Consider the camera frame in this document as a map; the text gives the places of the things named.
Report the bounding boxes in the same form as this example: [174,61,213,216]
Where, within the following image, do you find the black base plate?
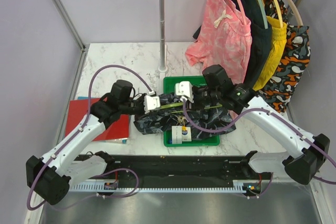
[76,155,274,189]

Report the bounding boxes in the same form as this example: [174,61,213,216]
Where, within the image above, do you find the dark navy garment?
[193,0,273,86]

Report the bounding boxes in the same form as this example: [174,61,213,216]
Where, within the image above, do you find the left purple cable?
[27,65,155,211]

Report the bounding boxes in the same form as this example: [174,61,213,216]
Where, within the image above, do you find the red folder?
[64,97,130,141]

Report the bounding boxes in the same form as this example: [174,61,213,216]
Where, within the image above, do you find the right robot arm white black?
[187,65,335,185]

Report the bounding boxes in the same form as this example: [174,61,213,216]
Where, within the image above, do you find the yellow shorts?
[253,0,287,91]

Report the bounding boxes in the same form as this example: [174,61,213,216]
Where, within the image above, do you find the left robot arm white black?
[26,80,149,205]

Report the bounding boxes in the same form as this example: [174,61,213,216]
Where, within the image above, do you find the aluminium frame post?
[36,0,87,51]

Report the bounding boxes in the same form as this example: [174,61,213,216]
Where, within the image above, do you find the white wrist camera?
[174,81,194,103]
[144,91,161,114]

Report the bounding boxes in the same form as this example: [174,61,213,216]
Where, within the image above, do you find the pink dress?
[185,0,252,84]

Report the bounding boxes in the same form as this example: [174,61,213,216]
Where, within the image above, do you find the white blue price tag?
[172,126,192,144]

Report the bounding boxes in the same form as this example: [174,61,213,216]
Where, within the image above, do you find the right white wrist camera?
[174,81,194,103]

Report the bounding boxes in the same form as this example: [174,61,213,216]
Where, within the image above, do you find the dark patterned shorts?
[134,93,236,140]

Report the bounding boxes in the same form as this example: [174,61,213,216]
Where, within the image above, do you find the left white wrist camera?
[144,91,161,114]

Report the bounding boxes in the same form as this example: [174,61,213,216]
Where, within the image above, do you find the white cable duct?
[69,180,260,194]

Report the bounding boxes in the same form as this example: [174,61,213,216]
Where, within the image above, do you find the green hanger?
[160,102,222,110]

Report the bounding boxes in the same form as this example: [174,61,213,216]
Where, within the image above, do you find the green plastic tray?
[163,76,220,147]

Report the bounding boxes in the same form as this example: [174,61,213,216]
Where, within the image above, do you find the camouflage patterned shorts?
[259,0,311,113]

